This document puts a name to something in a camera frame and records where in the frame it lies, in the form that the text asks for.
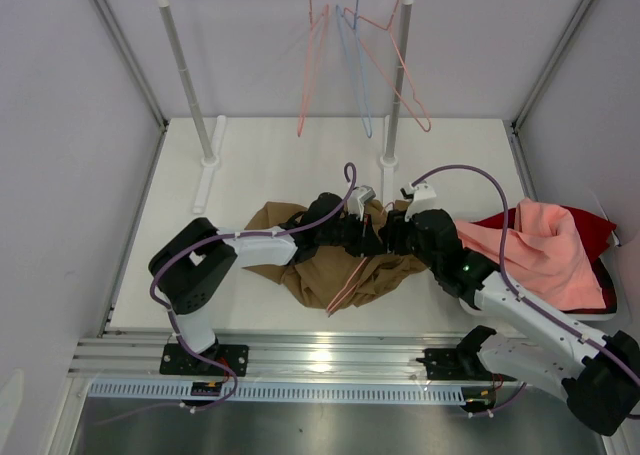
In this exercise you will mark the tan brown skirt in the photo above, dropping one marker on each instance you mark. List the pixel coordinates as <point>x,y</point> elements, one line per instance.
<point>328,275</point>

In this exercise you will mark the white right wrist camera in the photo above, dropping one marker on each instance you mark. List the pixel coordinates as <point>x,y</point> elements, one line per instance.
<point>420,197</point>

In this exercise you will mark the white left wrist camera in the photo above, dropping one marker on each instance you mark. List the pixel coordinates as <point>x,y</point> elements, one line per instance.
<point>358,199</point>

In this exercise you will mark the blue wire hanger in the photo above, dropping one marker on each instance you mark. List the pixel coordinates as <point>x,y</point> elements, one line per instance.
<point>352,50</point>

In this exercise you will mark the pink wire hanger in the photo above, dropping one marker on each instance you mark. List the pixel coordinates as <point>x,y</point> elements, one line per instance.
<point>317,34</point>
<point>348,288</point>
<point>401,71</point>

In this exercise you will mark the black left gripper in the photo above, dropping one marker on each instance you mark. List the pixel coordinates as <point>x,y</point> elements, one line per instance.
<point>365,242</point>

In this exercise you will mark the white laundry basket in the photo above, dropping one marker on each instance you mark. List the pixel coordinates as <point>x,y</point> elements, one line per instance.
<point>610,315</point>

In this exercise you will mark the red garment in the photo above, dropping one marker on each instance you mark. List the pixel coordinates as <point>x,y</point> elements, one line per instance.
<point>595,225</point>

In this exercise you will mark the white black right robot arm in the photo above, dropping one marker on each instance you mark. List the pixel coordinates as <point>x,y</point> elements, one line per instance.
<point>597,375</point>

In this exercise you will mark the pink garment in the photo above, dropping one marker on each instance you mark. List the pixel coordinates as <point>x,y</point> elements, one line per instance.
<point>540,255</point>

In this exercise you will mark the aluminium mounting rail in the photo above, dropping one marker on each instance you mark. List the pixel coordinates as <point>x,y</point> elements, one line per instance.
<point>316,357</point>

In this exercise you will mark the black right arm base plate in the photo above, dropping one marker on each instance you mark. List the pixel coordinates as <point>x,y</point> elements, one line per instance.
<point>448,364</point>

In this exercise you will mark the grey slotted cable duct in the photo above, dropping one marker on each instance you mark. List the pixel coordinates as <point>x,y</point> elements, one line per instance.
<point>447,395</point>

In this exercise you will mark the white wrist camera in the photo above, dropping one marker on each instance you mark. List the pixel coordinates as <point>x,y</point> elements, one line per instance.
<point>358,199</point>
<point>420,197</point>

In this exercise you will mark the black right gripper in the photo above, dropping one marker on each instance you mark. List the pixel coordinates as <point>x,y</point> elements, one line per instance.
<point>393,232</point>

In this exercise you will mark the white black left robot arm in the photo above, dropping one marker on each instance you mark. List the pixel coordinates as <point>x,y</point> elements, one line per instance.
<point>189,269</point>

